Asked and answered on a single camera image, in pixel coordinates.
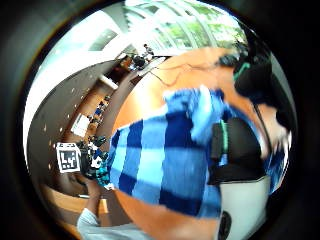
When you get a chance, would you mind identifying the person's grey shirt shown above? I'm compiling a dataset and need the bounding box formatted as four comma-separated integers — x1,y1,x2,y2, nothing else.
76,208,153,240

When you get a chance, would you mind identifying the blue striped cloth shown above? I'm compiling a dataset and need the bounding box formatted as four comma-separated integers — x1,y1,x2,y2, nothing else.
108,84,288,219

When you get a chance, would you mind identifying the white marker cube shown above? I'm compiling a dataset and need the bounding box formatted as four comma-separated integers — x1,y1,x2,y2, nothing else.
55,142,83,174

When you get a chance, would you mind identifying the thin black cable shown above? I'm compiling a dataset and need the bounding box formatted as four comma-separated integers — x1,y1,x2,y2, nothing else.
149,62,234,88

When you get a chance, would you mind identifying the white paper sheet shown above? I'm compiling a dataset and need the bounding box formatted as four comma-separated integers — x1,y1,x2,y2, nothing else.
70,113,92,138

